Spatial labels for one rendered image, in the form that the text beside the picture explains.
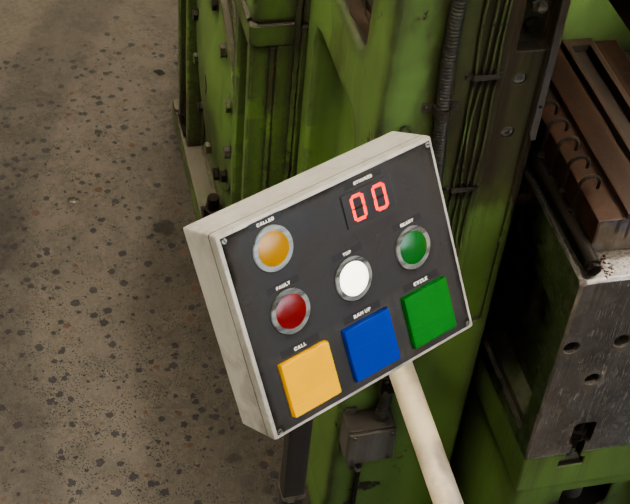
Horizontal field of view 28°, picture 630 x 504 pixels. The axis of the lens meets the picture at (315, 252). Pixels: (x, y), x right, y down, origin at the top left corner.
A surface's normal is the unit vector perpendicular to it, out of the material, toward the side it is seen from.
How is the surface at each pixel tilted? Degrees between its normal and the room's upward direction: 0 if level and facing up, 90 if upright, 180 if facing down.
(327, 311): 60
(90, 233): 0
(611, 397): 90
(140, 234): 0
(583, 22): 90
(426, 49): 90
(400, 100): 90
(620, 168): 0
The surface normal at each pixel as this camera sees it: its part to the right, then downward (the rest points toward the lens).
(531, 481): 0.22, 0.70
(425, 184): 0.57, 0.16
